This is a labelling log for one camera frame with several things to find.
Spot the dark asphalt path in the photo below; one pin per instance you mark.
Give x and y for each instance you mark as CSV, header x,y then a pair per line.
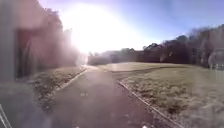
x,y
96,100

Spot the pale kerb edging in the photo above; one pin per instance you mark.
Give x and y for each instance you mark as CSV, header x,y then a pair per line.
x,y
146,105
68,82

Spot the narrow grass strip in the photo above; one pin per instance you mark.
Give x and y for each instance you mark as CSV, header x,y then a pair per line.
x,y
53,80

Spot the large grass lawn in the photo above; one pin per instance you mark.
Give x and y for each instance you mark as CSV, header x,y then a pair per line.
x,y
173,83

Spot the row of trees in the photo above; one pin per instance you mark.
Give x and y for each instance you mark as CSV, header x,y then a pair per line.
x,y
180,50

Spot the red brick building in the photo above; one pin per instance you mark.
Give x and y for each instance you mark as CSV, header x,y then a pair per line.
x,y
30,43

